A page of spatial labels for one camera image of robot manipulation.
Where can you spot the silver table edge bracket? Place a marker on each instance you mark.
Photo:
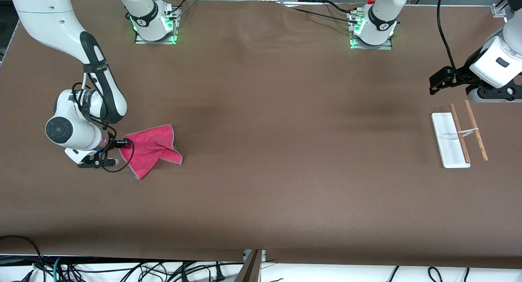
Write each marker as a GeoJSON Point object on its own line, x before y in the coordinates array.
{"type": "Point", "coordinates": [263, 255]}

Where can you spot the brown wooden beam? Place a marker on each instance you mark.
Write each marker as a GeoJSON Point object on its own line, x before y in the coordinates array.
{"type": "Point", "coordinates": [249, 269]}

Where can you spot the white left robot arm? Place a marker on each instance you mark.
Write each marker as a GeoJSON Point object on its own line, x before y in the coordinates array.
{"type": "Point", "coordinates": [495, 58]}

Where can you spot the white rack with wooden bars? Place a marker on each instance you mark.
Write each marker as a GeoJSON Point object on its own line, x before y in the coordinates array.
{"type": "Point", "coordinates": [446, 135]}

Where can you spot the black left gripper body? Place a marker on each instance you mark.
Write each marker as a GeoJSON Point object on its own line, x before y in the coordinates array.
{"type": "Point", "coordinates": [459, 75]}

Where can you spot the aluminium corner bracket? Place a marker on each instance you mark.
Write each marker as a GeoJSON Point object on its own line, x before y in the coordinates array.
{"type": "Point", "coordinates": [499, 11]}

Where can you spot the pink and grey towel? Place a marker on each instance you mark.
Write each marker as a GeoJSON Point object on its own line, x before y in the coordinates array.
{"type": "Point", "coordinates": [151, 147]}

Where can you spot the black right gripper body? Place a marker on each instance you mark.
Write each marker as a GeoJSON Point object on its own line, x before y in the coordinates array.
{"type": "Point", "coordinates": [114, 142]}

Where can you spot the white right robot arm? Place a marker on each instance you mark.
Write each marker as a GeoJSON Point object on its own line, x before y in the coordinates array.
{"type": "Point", "coordinates": [61, 29]}

